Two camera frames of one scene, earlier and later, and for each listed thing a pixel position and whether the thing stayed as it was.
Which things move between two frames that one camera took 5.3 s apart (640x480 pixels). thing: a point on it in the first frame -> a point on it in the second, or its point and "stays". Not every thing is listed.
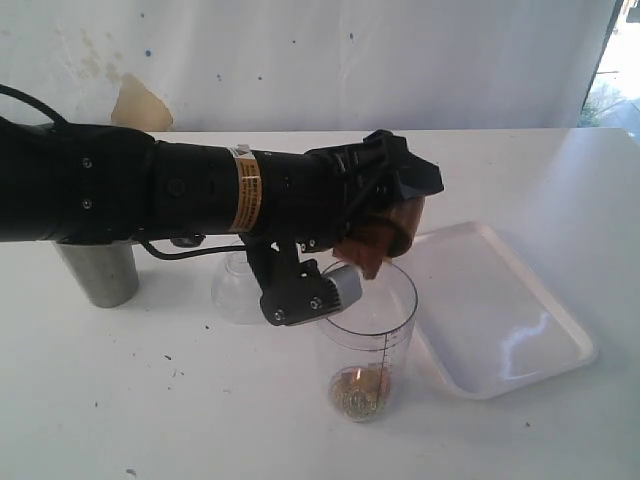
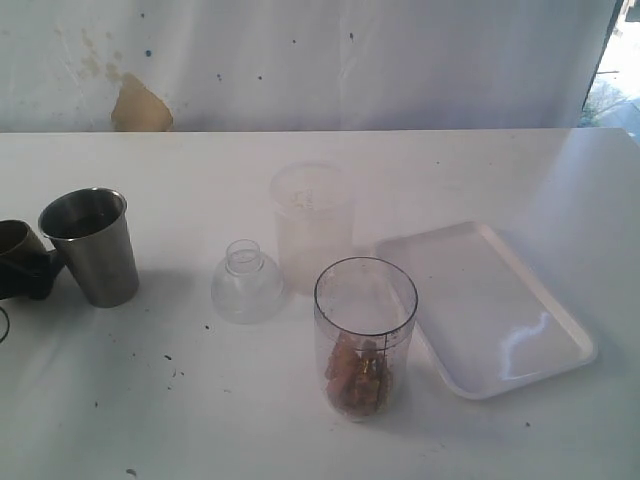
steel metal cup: x=107 y=273 stays
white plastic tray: x=482 y=322 stays
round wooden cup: x=382 y=237 -> x=18 y=239
